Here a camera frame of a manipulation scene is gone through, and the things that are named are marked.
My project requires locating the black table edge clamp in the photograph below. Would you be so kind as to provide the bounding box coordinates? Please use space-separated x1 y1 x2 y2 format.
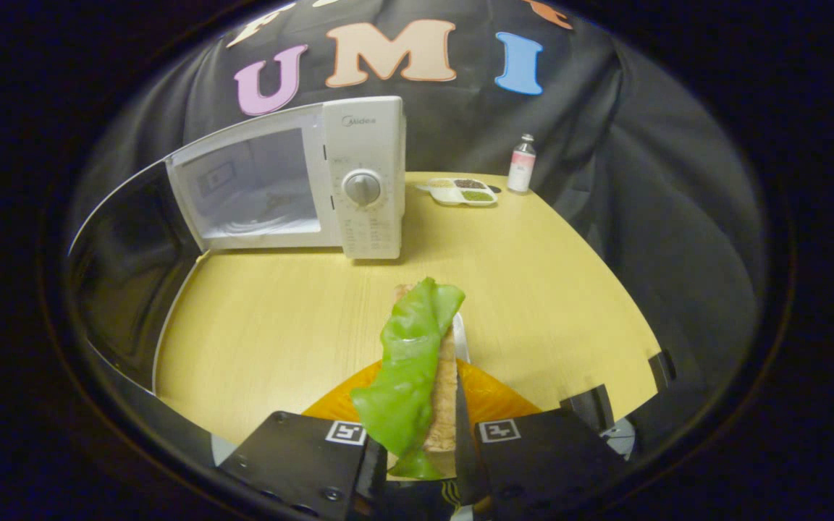
648 350 678 392
560 384 615 436

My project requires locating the small bottle with pink label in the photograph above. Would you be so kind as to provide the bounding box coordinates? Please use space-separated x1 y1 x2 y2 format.
507 133 538 195

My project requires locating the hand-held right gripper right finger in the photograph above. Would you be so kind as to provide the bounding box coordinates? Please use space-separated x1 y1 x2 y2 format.
453 358 632 519

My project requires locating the white divided condiment dish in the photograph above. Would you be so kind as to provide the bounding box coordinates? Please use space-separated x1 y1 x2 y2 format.
416 177 500 208

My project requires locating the white microwave oven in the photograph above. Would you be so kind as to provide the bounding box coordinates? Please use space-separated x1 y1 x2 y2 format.
66 96 408 467

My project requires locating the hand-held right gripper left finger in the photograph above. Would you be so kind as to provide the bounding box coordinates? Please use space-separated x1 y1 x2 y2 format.
218 360 389 521

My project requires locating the sandwich with green lettuce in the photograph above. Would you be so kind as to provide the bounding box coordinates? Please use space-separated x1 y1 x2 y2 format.
350 276 467 481

